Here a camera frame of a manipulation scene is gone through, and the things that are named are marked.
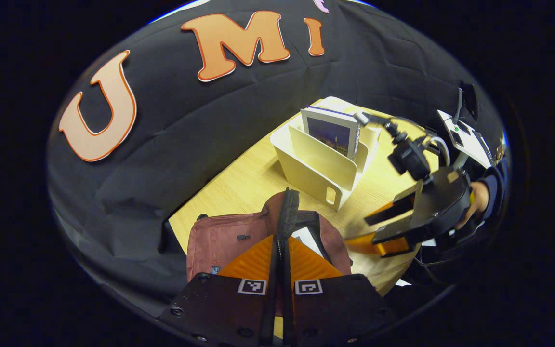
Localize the maroon schoolbag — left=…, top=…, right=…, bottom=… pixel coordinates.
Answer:
left=185, top=187, right=354, bottom=291

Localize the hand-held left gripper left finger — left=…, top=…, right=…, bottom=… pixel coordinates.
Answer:
left=156, top=234, right=278, bottom=346

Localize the blue spine book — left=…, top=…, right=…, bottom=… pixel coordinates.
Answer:
left=300, top=106, right=361, bottom=161

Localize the white spine portrait book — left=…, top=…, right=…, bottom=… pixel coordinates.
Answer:
left=291, top=226, right=327, bottom=259

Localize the white bookshelf rack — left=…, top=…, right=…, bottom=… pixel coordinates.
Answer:
left=269, top=96, right=384, bottom=212

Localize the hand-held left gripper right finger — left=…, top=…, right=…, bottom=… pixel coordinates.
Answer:
left=281, top=236, right=397, bottom=346

